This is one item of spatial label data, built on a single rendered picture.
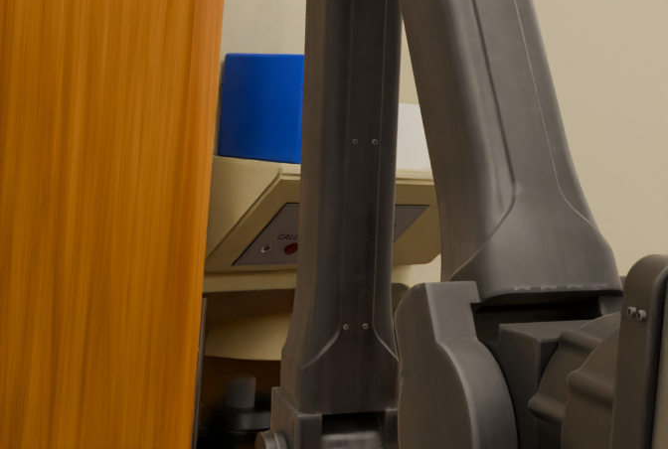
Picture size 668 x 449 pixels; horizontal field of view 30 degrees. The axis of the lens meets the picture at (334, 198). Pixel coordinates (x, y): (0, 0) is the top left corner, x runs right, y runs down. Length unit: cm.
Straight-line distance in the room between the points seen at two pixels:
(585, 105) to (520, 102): 187
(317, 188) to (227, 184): 33
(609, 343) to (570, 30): 195
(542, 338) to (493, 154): 10
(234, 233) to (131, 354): 13
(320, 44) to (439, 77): 17
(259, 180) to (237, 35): 16
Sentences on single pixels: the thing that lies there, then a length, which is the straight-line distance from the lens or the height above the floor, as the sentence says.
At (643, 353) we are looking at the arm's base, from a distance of 36.
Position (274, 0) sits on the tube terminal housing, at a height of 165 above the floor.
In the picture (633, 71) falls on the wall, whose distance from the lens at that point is 254.
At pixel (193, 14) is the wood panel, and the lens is 96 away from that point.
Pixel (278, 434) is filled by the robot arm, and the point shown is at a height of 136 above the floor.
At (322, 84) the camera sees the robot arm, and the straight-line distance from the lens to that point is 70.
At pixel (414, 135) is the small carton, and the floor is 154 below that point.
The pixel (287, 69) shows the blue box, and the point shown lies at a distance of 103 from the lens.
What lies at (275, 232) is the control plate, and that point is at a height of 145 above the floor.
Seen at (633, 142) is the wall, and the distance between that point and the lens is 256.
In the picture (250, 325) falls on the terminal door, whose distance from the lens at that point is 114.
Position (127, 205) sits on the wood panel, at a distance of 101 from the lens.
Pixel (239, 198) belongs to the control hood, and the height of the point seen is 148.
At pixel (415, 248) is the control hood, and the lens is 124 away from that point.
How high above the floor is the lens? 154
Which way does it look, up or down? 3 degrees down
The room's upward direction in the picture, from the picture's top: 5 degrees clockwise
